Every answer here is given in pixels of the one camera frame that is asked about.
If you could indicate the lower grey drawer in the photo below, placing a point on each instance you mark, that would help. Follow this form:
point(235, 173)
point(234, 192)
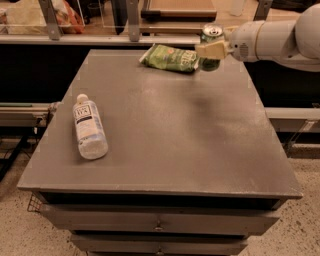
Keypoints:
point(158, 245)

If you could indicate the grey drawer cabinet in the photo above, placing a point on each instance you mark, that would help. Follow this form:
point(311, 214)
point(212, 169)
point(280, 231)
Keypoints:
point(198, 141)

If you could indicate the wooden framed board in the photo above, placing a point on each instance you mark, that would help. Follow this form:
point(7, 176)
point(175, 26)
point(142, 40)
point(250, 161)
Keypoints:
point(178, 9)

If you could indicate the clear plastic bin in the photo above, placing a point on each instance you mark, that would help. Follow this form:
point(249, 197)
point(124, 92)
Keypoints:
point(26, 17)

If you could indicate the green jalapeno chip bag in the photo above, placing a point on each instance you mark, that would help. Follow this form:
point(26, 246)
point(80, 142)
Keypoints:
point(171, 59)

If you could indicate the clear plastic water bottle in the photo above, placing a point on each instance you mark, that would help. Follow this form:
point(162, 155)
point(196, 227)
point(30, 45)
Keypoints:
point(92, 143)

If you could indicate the upper grey drawer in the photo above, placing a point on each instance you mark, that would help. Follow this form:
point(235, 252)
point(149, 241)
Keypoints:
point(159, 220)

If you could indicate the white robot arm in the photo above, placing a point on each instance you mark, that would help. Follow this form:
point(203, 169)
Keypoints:
point(290, 43)

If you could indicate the grey drawer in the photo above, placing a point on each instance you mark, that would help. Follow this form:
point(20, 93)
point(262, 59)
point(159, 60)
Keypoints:
point(159, 220)
point(158, 245)

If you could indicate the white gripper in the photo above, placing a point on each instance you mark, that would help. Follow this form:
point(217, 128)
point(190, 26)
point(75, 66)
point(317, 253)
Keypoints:
point(242, 42)

